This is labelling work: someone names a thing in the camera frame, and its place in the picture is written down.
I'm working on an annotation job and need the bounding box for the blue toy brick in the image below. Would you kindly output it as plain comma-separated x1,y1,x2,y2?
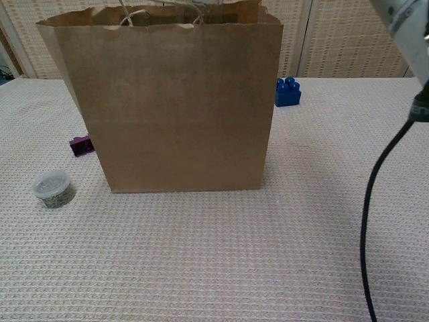
275,76,302,107

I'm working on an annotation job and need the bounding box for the purple toy brick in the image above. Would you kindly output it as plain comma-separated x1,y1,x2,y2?
69,133,95,158

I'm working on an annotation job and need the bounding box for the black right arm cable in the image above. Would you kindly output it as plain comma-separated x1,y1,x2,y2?
359,117,416,322

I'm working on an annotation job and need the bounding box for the brown paper bag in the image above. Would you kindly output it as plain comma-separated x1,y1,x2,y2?
35,0,284,194

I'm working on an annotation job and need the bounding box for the small clear round container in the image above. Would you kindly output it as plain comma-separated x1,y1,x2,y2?
32,169,77,209

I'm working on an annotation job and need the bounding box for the woven folding screen panel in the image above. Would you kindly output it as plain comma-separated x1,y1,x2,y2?
303,0,418,78
0,0,118,81
257,0,311,80

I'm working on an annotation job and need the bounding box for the white woven tablecloth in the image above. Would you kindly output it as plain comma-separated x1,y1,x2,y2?
0,76,429,322

